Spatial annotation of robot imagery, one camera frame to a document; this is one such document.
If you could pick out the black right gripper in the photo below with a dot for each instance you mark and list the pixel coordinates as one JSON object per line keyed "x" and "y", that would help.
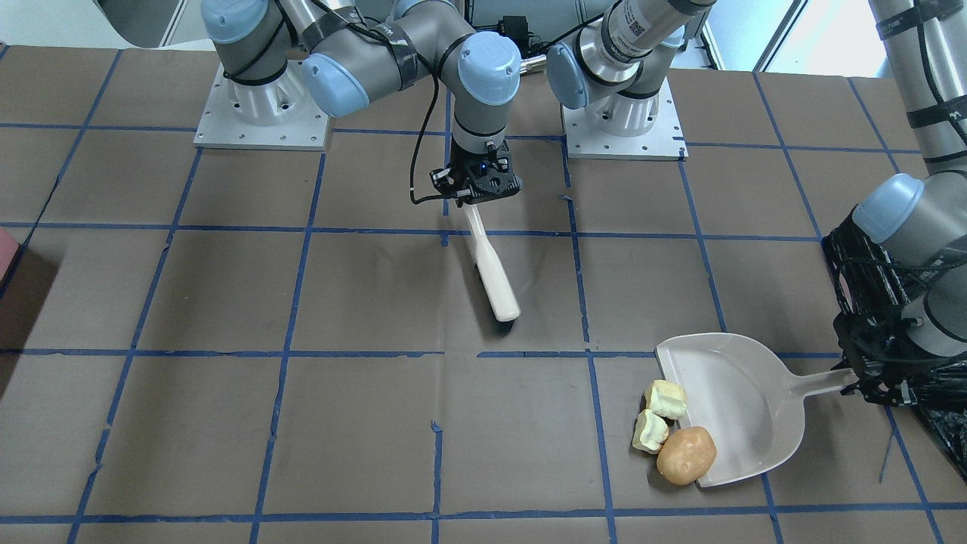
{"x": 461, "y": 171}

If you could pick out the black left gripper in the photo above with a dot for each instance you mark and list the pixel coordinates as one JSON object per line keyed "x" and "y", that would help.
{"x": 870, "y": 375}

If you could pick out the beige hand brush black bristles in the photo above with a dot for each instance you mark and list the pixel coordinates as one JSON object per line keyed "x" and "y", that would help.
{"x": 503, "y": 301}

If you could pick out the beige plastic dustpan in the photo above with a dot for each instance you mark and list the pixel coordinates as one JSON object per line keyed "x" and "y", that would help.
{"x": 745, "y": 397}

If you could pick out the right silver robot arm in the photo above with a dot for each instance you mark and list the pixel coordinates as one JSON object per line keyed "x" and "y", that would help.
{"x": 349, "y": 63}

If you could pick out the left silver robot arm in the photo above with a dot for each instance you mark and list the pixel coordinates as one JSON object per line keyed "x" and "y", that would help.
{"x": 921, "y": 219}

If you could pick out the bin with black bag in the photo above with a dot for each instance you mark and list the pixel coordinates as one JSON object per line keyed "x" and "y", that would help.
{"x": 872, "y": 289}

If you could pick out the pink plastic bin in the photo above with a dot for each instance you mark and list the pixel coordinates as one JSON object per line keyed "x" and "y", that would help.
{"x": 9, "y": 248}

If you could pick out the black power adapter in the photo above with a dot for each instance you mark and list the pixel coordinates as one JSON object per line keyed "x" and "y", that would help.
{"x": 516, "y": 28}

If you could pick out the pale yellow foam chunk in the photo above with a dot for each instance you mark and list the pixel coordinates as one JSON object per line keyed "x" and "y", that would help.
{"x": 666, "y": 399}

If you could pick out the brown potato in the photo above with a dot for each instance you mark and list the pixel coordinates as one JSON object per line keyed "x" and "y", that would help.
{"x": 687, "y": 455}

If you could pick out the pale yellow foam piece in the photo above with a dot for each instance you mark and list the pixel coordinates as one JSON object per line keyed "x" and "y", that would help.
{"x": 651, "y": 432}

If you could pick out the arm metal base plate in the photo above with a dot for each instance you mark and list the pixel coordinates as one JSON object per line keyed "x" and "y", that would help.
{"x": 279, "y": 115}
{"x": 619, "y": 127}

